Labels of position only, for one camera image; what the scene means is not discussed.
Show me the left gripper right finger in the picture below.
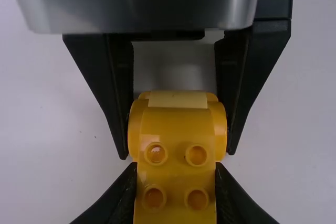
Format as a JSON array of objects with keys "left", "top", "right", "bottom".
[{"left": 214, "top": 161, "right": 265, "bottom": 224}]

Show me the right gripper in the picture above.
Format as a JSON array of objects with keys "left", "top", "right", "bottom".
[{"left": 131, "top": 0, "right": 293, "bottom": 156}]

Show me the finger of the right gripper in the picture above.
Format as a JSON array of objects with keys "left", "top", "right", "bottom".
[{"left": 61, "top": 33, "right": 136, "bottom": 161}]

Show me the yellow toy car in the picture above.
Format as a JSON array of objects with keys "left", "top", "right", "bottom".
[{"left": 127, "top": 90, "right": 229, "bottom": 224}]

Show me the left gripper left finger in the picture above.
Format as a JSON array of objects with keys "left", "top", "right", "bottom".
[{"left": 68, "top": 161, "right": 139, "bottom": 224}]

